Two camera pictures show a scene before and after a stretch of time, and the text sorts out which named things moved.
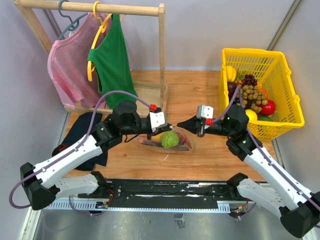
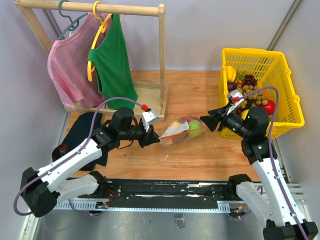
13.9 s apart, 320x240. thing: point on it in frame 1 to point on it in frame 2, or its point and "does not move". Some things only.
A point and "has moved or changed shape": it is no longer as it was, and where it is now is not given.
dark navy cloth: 81,127 does not move
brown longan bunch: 249,94 does not move
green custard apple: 169,139 has moved or changed shape
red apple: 269,109 does not move
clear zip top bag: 174,140 has moved or changed shape
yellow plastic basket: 270,69 does not move
